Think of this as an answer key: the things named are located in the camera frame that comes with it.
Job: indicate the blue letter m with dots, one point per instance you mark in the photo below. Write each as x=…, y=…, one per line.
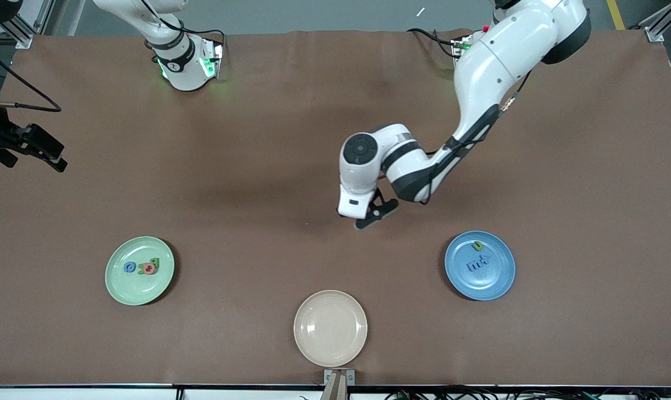
x=473, y=266

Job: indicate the blue letter t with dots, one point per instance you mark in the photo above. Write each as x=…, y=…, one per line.
x=485, y=259

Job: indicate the blue letter C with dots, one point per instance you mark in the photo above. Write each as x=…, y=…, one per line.
x=127, y=268

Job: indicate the red letter O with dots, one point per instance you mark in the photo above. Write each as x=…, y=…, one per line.
x=144, y=271

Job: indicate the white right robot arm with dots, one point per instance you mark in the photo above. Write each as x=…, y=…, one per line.
x=179, y=61

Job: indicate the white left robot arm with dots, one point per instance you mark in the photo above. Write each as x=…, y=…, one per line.
x=496, y=72

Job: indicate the beige round plate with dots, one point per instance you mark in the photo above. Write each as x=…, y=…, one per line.
x=330, y=328

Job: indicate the blue round plate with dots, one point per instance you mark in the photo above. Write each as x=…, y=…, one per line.
x=496, y=283

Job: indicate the brown table mat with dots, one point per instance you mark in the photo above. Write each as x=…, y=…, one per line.
x=257, y=139

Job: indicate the green round plate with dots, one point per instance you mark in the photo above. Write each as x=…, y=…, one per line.
x=124, y=291

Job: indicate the aluminium frame profile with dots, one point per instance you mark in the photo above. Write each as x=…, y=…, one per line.
x=659, y=23
x=24, y=36

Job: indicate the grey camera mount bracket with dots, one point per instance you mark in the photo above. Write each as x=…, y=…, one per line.
x=328, y=376

